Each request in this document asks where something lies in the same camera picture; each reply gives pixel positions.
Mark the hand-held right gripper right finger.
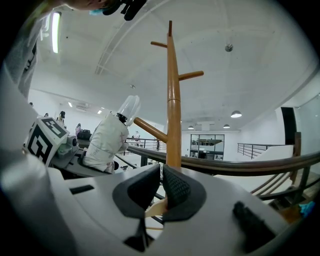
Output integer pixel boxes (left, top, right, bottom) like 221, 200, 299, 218
162, 164, 207, 222

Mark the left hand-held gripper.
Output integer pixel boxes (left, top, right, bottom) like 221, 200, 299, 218
24, 116, 116, 177

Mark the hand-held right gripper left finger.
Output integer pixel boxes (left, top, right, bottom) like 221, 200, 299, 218
112, 164, 161, 252

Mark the brown wooden coat stand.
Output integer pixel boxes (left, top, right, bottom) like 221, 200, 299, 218
133, 20, 205, 168

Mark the light wooden clothes hanger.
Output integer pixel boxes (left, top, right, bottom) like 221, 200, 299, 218
144, 198, 168, 230

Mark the black bag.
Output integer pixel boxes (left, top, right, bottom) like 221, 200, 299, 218
76, 129, 92, 141

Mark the slim black balcony railing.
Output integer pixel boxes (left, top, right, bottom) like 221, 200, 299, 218
236, 142, 287, 160
125, 137, 168, 152

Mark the dark framed window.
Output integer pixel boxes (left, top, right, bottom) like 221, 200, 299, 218
190, 134, 225, 161

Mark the person's grey sweatshirt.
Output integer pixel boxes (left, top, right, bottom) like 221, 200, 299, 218
3, 9, 55, 100

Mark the long ceiling tube light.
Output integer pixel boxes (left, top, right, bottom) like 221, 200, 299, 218
51, 11, 62, 54

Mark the dark doorway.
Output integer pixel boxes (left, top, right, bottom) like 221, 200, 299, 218
281, 106, 297, 146

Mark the pile of blue clips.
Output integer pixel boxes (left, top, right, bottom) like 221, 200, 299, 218
298, 201, 316, 218

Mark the person's face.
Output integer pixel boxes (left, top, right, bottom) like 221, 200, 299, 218
63, 0, 111, 12

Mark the black head-worn camera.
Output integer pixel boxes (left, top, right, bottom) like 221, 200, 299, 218
102, 0, 147, 21

